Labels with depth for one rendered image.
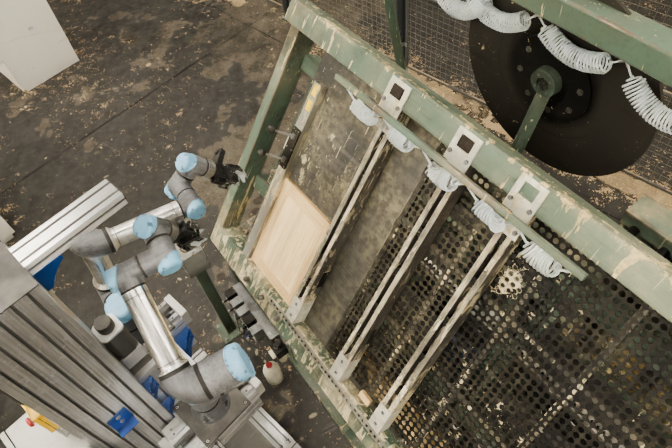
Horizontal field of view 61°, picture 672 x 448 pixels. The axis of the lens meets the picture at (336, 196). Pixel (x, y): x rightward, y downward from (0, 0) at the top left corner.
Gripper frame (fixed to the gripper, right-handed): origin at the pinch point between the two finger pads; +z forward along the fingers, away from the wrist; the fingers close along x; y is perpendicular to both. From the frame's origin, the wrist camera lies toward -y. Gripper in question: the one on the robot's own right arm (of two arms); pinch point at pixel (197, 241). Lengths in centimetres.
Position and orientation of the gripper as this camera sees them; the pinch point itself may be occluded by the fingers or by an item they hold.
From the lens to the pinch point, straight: 212.1
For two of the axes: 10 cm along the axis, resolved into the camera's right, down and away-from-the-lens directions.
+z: 3.1, 1.9, 9.3
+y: 8.8, -4.4, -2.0
